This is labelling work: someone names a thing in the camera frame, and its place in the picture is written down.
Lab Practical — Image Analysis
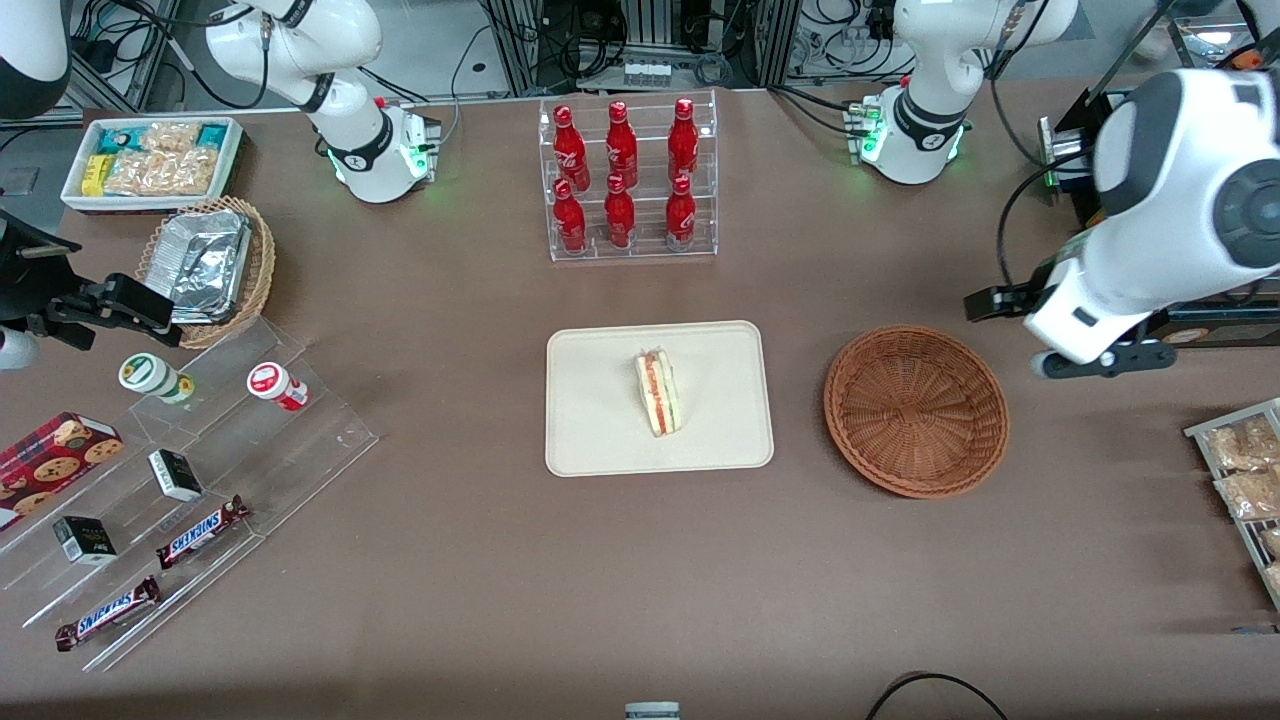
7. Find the red chocolate cookie box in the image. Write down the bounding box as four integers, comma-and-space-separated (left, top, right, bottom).
0, 412, 125, 533

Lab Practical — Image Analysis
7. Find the red cola bottle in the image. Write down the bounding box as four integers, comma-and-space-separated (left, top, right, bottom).
553, 178, 588, 254
668, 97, 700, 186
552, 104, 591, 193
606, 100, 639, 189
665, 175, 698, 251
604, 174, 637, 250

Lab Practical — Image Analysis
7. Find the brown round wicker basket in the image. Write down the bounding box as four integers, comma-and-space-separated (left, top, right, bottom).
823, 325, 1009, 499

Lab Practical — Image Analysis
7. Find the large clear cracker bag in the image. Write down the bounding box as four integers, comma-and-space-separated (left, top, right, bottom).
103, 148, 219, 197

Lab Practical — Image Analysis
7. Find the clear acrylic bottle rack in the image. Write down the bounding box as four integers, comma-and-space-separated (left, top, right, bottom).
538, 90, 719, 263

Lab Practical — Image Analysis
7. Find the clear acrylic stepped display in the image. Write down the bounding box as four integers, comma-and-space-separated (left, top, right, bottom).
0, 315, 381, 673

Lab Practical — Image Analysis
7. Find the white bottle with green lid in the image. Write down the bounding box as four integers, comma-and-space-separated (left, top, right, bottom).
118, 352, 196, 406

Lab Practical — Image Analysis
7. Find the light tan wicker basket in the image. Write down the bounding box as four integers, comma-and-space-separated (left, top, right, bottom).
135, 195, 277, 351

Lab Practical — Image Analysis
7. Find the Snickers chocolate bar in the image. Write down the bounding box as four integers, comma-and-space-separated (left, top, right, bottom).
155, 495, 251, 571
55, 575, 161, 653

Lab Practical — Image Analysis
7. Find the triangle sandwich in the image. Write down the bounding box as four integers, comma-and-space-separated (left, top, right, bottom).
634, 347, 684, 438

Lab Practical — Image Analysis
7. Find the aluminium profile frame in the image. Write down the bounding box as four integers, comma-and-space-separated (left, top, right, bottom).
480, 0, 801, 96

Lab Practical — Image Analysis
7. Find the cream rectangular tray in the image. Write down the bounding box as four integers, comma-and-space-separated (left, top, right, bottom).
545, 320, 776, 478

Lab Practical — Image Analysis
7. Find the aluminium foil container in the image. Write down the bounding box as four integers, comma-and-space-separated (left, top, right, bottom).
158, 208, 253, 323

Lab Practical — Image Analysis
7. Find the white bottle with red lid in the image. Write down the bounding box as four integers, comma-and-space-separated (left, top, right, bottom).
247, 362, 309, 413

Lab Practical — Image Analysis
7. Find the grey snack display rack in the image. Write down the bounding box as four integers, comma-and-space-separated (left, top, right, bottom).
1183, 397, 1280, 613

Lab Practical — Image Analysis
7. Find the white plastic snack bin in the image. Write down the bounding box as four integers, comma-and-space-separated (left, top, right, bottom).
60, 115, 246, 216

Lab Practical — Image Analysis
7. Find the black cable loop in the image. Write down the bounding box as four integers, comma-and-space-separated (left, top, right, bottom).
865, 672, 1011, 720

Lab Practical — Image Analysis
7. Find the small clear cracker bag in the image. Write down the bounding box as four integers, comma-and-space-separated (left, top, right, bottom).
140, 120, 203, 153

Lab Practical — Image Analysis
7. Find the small black box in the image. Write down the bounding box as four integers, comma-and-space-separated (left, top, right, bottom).
148, 449, 204, 502
52, 516, 118, 566

